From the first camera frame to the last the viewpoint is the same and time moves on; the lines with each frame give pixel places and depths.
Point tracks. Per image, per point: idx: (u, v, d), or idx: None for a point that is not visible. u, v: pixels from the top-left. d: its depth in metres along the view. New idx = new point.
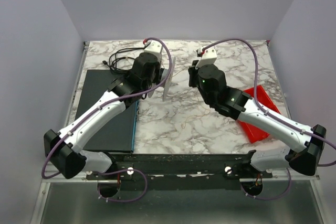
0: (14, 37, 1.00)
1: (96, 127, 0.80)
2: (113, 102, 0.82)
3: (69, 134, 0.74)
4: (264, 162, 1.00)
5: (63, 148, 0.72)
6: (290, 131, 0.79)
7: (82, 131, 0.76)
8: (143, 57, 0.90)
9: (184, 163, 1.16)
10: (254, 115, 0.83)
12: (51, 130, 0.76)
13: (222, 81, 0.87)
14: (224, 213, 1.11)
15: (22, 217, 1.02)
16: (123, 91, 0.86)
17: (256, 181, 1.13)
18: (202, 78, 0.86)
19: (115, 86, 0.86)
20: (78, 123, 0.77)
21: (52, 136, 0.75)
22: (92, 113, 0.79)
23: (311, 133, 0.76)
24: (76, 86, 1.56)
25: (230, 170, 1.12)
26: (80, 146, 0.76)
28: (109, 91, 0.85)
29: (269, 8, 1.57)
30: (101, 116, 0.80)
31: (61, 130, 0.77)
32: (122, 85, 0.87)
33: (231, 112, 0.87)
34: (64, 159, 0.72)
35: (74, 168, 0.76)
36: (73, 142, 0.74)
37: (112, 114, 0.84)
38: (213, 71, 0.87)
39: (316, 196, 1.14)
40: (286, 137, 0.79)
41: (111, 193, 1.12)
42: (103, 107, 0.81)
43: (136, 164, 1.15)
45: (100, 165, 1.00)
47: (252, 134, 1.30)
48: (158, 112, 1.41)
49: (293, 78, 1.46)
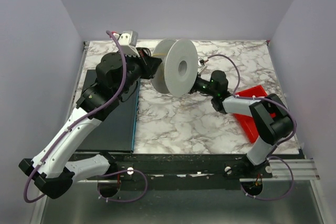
0: (14, 37, 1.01)
1: (70, 149, 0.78)
2: (82, 121, 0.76)
3: (41, 164, 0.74)
4: (257, 154, 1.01)
5: (39, 178, 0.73)
6: (247, 102, 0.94)
7: (54, 158, 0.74)
8: (105, 63, 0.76)
9: (184, 163, 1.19)
10: (229, 99, 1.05)
12: (24, 160, 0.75)
13: (224, 87, 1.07)
14: (224, 213, 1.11)
15: (23, 217, 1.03)
16: (94, 104, 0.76)
17: (256, 181, 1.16)
18: (211, 78, 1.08)
19: (83, 100, 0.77)
20: (49, 151, 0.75)
21: (25, 166, 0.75)
22: (61, 137, 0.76)
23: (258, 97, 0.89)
24: (76, 86, 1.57)
25: (229, 170, 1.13)
26: (56, 171, 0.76)
28: (79, 107, 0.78)
29: (269, 9, 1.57)
30: (72, 139, 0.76)
31: (34, 159, 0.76)
32: (91, 96, 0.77)
33: (219, 108, 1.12)
34: (41, 188, 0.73)
35: (59, 189, 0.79)
36: (46, 171, 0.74)
37: (86, 131, 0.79)
38: (222, 76, 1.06)
39: (316, 196, 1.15)
40: (245, 106, 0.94)
41: (110, 193, 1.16)
42: (73, 128, 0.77)
43: (136, 164, 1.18)
45: (97, 170, 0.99)
47: (252, 134, 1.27)
48: (158, 112, 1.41)
49: (293, 78, 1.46)
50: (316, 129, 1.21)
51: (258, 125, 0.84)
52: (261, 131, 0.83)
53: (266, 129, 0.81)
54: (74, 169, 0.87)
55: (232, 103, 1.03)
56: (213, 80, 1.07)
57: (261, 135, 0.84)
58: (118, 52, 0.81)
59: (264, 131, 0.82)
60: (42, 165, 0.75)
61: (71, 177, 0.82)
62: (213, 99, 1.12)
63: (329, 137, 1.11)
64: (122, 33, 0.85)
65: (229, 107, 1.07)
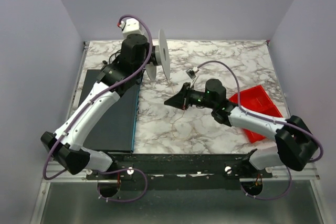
0: (14, 37, 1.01)
1: (92, 122, 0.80)
2: (104, 94, 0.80)
3: (64, 135, 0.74)
4: (261, 161, 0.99)
5: (62, 149, 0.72)
6: (264, 124, 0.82)
7: (77, 129, 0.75)
8: (130, 40, 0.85)
9: (184, 163, 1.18)
10: (236, 116, 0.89)
12: (46, 132, 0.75)
13: (223, 96, 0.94)
14: (224, 213, 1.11)
15: (23, 217, 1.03)
16: (115, 78, 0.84)
17: (256, 181, 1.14)
18: (207, 89, 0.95)
19: (104, 75, 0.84)
20: (72, 122, 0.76)
21: (49, 138, 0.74)
22: (84, 109, 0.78)
23: (282, 121, 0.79)
24: (76, 85, 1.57)
25: (229, 170, 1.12)
26: (78, 144, 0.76)
28: (100, 82, 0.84)
29: (268, 9, 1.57)
30: (94, 110, 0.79)
31: (56, 131, 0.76)
32: (112, 72, 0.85)
33: (223, 119, 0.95)
34: (64, 159, 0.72)
35: (79, 165, 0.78)
36: (70, 141, 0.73)
37: (106, 105, 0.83)
38: (218, 85, 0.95)
39: (316, 196, 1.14)
40: (264, 128, 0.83)
41: (110, 193, 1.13)
42: (95, 101, 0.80)
43: (136, 164, 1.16)
45: (101, 163, 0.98)
47: (252, 134, 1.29)
48: (158, 112, 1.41)
49: (293, 78, 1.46)
50: (316, 129, 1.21)
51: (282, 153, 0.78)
52: (285, 159, 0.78)
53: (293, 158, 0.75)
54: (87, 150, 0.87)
55: (241, 120, 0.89)
56: (209, 89, 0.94)
57: (285, 161, 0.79)
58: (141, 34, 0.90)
59: (290, 160, 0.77)
60: (65, 136, 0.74)
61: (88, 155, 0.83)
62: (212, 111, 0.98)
63: (329, 138, 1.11)
64: (128, 22, 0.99)
65: (237, 123, 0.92)
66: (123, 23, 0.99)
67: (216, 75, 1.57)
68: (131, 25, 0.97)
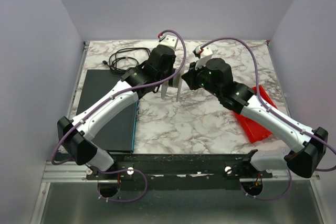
0: (13, 36, 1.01)
1: (108, 117, 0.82)
2: (126, 92, 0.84)
3: (81, 122, 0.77)
4: (263, 163, 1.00)
5: (76, 135, 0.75)
6: (290, 130, 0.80)
7: (94, 120, 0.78)
8: (160, 49, 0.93)
9: (184, 163, 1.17)
10: (255, 110, 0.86)
12: (64, 117, 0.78)
13: (228, 75, 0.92)
14: (224, 213, 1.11)
15: (23, 217, 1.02)
16: (137, 81, 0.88)
17: (256, 181, 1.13)
18: (209, 70, 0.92)
19: (128, 76, 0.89)
20: (91, 112, 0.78)
21: (65, 124, 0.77)
22: (105, 102, 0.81)
23: (311, 134, 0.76)
24: (76, 85, 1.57)
25: (229, 170, 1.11)
26: (91, 134, 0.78)
28: (123, 81, 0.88)
29: (269, 9, 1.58)
30: (114, 106, 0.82)
31: (73, 118, 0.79)
32: (136, 74, 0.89)
33: (234, 105, 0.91)
34: (76, 145, 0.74)
35: (88, 156, 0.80)
36: (85, 129, 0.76)
37: (125, 104, 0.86)
38: (220, 63, 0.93)
39: (316, 196, 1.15)
40: (286, 135, 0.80)
41: (111, 193, 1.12)
42: (116, 97, 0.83)
43: (136, 164, 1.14)
45: (102, 163, 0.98)
47: (252, 134, 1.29)
48: (158, 112, 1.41)
49: (293, 78, 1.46)
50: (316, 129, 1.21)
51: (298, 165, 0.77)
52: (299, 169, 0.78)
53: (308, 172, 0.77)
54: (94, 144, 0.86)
55: (261, 117, 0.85)
56: (211, 70, 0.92)
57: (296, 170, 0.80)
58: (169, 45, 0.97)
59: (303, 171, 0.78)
60: (82, 124, 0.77)
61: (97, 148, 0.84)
62: (222, 95, 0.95)
63: (328, 138, 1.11)
64: (168, 36, 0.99)
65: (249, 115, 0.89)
66: (163, 35, 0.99)
67: None
68: (167, 41, 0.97)
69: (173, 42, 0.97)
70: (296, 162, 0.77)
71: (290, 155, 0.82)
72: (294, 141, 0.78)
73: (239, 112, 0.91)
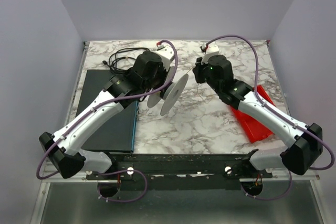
0: (14, 36, 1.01)
1: (92, 130, 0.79)
2: (107, 104, 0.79)
3: (62, 138, 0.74)
4: (263, 161, 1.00)
5: (57, 152, 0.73)
6: (283, 124, 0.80)
7: (75, 135, 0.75)
8: (147, 55, 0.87)
9: (184, 163, 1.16)
10: (251, 105, 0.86)
12: (46, 132, 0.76)
13: (228, 71, 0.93)
14: (224, 213, 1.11)
15: (22, 217, 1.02)
16: (120, 89, 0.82)
17: (256, 181, 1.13)
18: (210, 65, 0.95)
19: (111, 85, 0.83)
20: (71, 127, 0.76)
21: (46, 139, 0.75)
22: (86, 115, 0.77)
23: (303, 128, 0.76)
24: (76, 85, 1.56)
25: (229, 170, 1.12)
26: (74, 149, 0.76)
28: (105, 91, 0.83)
29: (268, 9, 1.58)
30: (96, 119, 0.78)
31: (54, 133, 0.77)
32: (119, 83, 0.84)
33: (231, 100, 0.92)
34: (57, 163, 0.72)
35: (73, 169, 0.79)
36: (66, 146, 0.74)
37: (108, 115, 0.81)
38: (222, 61, 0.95)
39: (316, 196, 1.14)
40: (280, 129, 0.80)
41: (111, 193, 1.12)
42: (98, 109, 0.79)
43: (136, 164, 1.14)
45: (100, 165, 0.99)
47: (252, 134, 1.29)
48: (158, 112, 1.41)
49: (293, 78, 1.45)
50: None
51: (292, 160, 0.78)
52: (293, 164, 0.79)
53: (301, 167, 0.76)
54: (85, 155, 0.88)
55: (255, 110, 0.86)
56: (212, 65, 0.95)
57: (290, 166, 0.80)
58: (156, 53, 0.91)
59: (296, 167, 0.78)
60: (63, 139, 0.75)
61: (84, 160, 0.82)
62: (220, 91, 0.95)
63: (329, 138, 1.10)
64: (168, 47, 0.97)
65: (245, 110, 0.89)
66: (161, 45, 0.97)
67: None
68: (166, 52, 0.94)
69: (171, 54, 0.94)
70: (290, 157, 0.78)
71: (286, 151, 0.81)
72: (286, 134, 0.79)
73: (237, 107, 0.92)
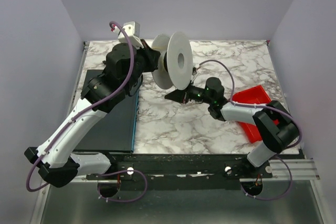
0: (13, 36, 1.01)
1: (75, 140, 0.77)
2: (86, 113, 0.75)
3: (44, 154, 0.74)
4: (256, 156, 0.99)
5: (42, 168, 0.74)
6: (248, 109, 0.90)
7: (58, 149, 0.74)
8: (116, 52, 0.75)
9: (184, 163, 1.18)
10: (228, 108, 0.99)
12: (30, 148, 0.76)
13: (221, 94, 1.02)
14: (225, 214, 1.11)
15: (23, 217, 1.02)
16: (100, 94, 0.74)
17: (256, 181, 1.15)
18: (207, 86, 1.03)
19: (88, 91, 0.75)
20: (52, 141, 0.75)
21: (31, 155, 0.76)
22: (65, 128, 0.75)
23: (261, 105, 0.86)
24: (76, 85, 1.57)
25: (229, 170, 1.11)
26: (60, 162, 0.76)
28: (83, 97, 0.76)
29: (269, 10, 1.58)
30: (76, 130, 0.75)
31: (39, 148, 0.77)
32: (96, 87, 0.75)
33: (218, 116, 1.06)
34: (43, 178, 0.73)
35: (65, 178, 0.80)
36: (50, 161, 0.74)
37: (91, 123, 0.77)
38: (218, 83, 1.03)
39: (316, 196, 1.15)
40: (246, 114, 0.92)
41: (111, 193, 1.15)
42: (77, 119, 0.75)
43: (136, 164, 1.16)
45: (98, 168, 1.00)
47: (252, 134, 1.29)
48: (158, 113, 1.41)
49: (293, 79, 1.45)
50: (315, 129, 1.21)
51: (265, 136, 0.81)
52: (268, 141, 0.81)
53: (272, 139, 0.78)
54: (79, 161, 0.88)
55: (232, 112, 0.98)
56: (209, 87, 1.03)
57: (268, 144, 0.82)
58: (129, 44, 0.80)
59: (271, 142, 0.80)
60: (46, 155, 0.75)
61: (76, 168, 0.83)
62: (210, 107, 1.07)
63: (329, 138, 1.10)
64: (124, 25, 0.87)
65: (229, 115, 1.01)
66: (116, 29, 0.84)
67: (216, 75, 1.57)
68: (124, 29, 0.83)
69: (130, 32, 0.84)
70: (264, 135, 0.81)
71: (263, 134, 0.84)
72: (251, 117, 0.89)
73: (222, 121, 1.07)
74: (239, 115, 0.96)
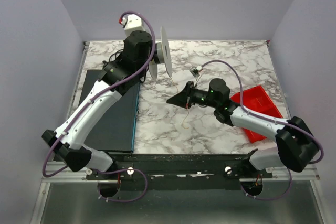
0: (13, 36, 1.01)
1: (93, 121, 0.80)
2: (104, 93, 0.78)
3: (64, 134, 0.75)
4: (261, 161, 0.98)
5: (61, 148, 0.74)
6: (265, 124, 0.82)
7: (77, 129, 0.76)
8: (135, 37, 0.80)
9: (184, 163, 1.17)
10: (239, 115, 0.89)
12: (48, 130, 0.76)
13: (227, 96, 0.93)
14: (225, 213, 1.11)
15: (22, 218, 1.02)
16: (116, 76, 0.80)
17: (256, 181, 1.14)
18: (211, 88, 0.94)
19: (105, 74, 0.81)
20: (72, 121, 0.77)
21: (49, 136, 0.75)
22: (84, 108, 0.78)
23: (283, 121, 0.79)
24: (76, 85, 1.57)
25: (229, 170, 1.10)
26: (78, 142, 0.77)
28: (101, 80, 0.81)
29: (269, 10, 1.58)
30: (95, 110, 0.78)
31: (56, 130, 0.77)
32: (113, 70, 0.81)
33: (224, 119, 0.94)
34: (64, 159, 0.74)
35: (81, 162, 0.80)
36: (70, 141, 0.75)
37: (107, 105, 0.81)
38: (222, 85, 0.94)
39: (316, 196, 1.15)
40: (264, 128, 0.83)
41: (111, 193, 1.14)
42: (95, 100, 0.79)
43: (136, 164, 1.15)
45: (101, 164, 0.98)
47: (252, 134, 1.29)
48: (158, 112, 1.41)
49: (293, 78, 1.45)
50: (315, 129, 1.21)
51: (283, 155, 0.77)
52: (285, 159, 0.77)
53: (295, 160, 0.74)
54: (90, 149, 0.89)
55: (243, 120, 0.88)
56: (213, 89, 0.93)
57: (286, 162, 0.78)
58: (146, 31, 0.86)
59: (290, 161, 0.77)
60: (65, 135, 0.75)
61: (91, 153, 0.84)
62: (216, 110, 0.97)
63: (329, 138, 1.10)
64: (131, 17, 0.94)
65: (239, 123, 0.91)
66: (124, 20, 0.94)
67: (216, 75, 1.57)
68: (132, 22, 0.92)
69: (139, 21, 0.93)
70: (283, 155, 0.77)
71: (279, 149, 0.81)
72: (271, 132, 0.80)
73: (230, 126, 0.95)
74: (253, 127, 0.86)
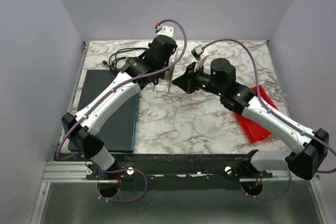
0: (13, 36, 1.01)
1: (112, 109, 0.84)
2: (126, 84, 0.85)
3: (84, 117, 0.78)
4: (264, 163, 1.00)
5: (81, 130, 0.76)
6: (290, 131, 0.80)
7: (97, 114, 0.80)
8: (162, 38, 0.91)
9: (184, 163, 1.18)
10: (256, 111, 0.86)
12: (68, 113, 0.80)
13: (232, 76, 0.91)
14: (225, 213, 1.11)
15: (22, 218, 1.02)
16: (138, 71, 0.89)
17: (256, 181, 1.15)
18: (213, 71, 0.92)
19: (128, 66, 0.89)
20: (93, 106, 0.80)
21: (69, 119, 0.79)
22: (106, 95, 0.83)
23: (311, 135, 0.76)
24: (76, 85, 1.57)
25: (229, 170, 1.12)
26: (95, 128, 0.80)
28: (123, 72, 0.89)
29: (269, 10, 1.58)
30: (116, 98, 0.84)
31: (77, 114, 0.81)
32: (136, 64, 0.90)
33: (235, 106, 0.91)
34: (81, 141, 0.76)
35: (95, 150, 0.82)
36: (89, 125, 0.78)
37: (126, 95, 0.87)
38: (225, 65, 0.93)
39: (316, 196, 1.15)
40: (286, 135, 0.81)
41: (111, 193, 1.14)
42: (117, 90, 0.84)
43: (136, 164, 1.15)
45: (104, 160, 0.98)
47: (252, 134, 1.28)
48: (158, 112, 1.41)
49: (293, 78, 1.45)
50: (315, 129, 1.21)
51: (296, 162, 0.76)
52: (300, 169, 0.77)
53: (310, 172, 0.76)
54: None
55: (261, 116, 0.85)
56: (216, 71, 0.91)
57: (298, 172, 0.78)
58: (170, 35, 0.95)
59: (305, 171, 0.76)
60: (85, 119, 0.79)
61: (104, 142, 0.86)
62: (224, 96, 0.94)
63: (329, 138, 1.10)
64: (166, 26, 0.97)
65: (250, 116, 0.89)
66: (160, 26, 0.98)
67: None
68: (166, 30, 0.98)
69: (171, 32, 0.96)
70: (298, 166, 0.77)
71: (291, 156, 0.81)
72: (293, 141, 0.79)
73: (240, 112, 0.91)
74: (275, 130, 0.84)
